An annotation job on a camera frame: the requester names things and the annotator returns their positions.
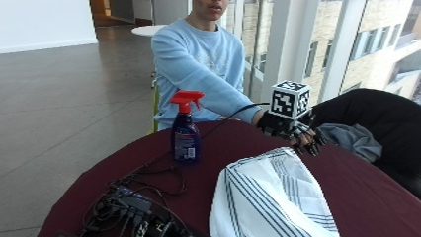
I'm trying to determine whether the white round table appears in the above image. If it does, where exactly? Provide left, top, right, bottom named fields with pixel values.
left=131, top=24, right=168, bottom=38

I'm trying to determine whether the blue spray bottle red trigger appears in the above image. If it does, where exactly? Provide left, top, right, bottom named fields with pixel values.
left=170, top=90, right=206, bottom=164

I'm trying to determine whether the black chair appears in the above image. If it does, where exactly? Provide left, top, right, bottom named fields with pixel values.
left=309, top=88, right=421, bottom=200

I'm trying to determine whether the pile of black electronics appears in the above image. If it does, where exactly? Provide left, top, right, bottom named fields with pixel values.
left=80, top=179, right=195, bottom=237

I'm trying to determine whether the grey garment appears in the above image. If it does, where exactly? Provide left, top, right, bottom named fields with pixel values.
left=317, top=122, right=384, bottom=163

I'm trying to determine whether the the person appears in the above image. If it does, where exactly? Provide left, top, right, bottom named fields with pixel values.
left=151, top=0, right=264, bottom=132

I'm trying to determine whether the white striped cloth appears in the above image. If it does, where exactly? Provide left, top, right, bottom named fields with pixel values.
left=208, top=146, right=343, bottom=237

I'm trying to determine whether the black cable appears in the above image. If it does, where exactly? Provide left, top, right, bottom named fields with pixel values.
left=127, top=102, right=271, bottom=181

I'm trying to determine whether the white marker cube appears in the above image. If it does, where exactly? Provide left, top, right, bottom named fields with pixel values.
left=267, top=80, right=313, bottom=120

